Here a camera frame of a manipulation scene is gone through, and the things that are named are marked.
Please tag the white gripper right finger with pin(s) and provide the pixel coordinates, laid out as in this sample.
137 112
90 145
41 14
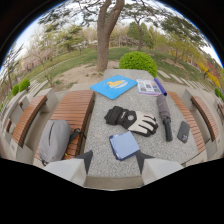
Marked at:
160 170

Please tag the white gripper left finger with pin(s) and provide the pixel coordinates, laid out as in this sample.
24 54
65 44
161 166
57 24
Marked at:
68 170

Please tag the black smartphone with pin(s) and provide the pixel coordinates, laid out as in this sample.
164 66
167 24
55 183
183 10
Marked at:
183 131

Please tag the grey backpack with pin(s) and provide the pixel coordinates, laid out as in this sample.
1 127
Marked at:
55 140

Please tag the blue notebook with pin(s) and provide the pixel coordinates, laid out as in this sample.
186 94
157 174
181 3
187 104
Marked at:
124 145

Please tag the wooden slat bench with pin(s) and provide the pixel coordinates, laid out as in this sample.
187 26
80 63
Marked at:
71 118
27 119
188 125
206 116

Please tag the grey folded umbrella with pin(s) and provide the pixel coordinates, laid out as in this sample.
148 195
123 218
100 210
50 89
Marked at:
164 116

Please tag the black and white glove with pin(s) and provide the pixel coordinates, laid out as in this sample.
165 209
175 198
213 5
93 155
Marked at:
131 120

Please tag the purple pen case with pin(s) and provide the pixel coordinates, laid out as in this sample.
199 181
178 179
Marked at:
160 87

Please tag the printed brochure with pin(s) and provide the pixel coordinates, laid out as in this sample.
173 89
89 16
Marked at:
148 87

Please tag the blue mat with yellow print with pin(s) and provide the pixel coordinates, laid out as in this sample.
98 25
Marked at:
113 86

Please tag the round green bush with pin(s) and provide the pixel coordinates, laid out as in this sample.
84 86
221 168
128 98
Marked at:
138 63

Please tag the large tree trunk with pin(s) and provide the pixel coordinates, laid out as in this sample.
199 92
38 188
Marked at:
106 36

